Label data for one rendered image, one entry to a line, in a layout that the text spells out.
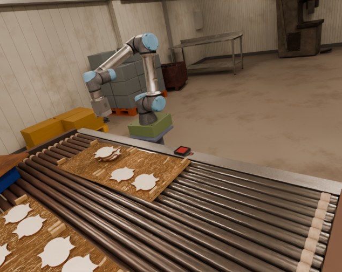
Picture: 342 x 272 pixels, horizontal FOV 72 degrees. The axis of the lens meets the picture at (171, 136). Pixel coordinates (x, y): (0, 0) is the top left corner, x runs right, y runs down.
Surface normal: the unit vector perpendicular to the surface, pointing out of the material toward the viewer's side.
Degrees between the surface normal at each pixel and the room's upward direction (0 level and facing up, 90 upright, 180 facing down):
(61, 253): 0
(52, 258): 0
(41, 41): 90
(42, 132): 90
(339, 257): 0
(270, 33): 90
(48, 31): 90
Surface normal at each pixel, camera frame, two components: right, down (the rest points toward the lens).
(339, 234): -0.18, -0.89
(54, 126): 0.78, 0.12
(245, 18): -0.53, 0.45
